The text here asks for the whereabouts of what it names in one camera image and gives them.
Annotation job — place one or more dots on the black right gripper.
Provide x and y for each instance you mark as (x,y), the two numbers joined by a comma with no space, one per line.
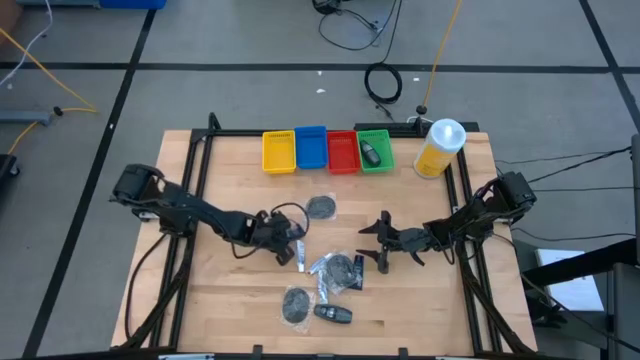
(385,242)

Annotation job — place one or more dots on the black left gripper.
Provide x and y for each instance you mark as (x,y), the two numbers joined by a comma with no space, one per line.
(270,235)

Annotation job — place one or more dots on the black hair net clear packet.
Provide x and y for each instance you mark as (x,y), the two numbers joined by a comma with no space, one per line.
(296,306)
(340,270)
(320,207)

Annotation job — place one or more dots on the dark grey travel bottle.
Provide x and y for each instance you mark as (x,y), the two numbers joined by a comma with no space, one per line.
(333,313)

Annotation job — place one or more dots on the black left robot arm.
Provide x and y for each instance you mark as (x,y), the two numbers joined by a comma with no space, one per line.
(200,212)

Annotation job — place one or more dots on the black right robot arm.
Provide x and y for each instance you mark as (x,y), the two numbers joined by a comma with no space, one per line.
(480,212)

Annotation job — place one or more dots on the black key fob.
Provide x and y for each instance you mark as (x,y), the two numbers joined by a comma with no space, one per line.
(370,153)

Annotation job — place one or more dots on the yellow plastic basket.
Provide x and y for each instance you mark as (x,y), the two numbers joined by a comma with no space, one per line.
(279,152)

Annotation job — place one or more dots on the red plastic basket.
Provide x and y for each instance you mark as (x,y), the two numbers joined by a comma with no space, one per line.
(343,154)

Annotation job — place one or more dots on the green plastic basket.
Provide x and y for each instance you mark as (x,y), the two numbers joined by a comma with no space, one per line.
(386,150)

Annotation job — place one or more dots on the blue plastic basket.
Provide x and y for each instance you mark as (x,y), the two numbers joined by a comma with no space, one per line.
(311,147)

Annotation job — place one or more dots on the large yellow bottle white cap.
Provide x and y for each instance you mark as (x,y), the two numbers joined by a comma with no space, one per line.
(440,147)

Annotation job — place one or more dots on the white box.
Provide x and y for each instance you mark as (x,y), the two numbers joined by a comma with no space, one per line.
(570,280)

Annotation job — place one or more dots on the black beam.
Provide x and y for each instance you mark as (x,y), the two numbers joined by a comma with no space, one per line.
(580,262)

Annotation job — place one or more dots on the blue bin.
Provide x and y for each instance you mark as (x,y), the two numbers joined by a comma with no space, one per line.
(132,3)

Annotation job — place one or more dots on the black cart caster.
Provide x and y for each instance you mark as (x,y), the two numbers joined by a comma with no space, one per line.
(7,167)

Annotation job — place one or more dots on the grey stand foot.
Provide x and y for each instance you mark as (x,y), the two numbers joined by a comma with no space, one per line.
(25,117)

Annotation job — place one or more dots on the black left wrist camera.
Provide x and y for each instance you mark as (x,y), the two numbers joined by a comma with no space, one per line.
(269,222)

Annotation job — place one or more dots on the black aluminium table frame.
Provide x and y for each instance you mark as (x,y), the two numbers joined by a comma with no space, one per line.
(235,133)

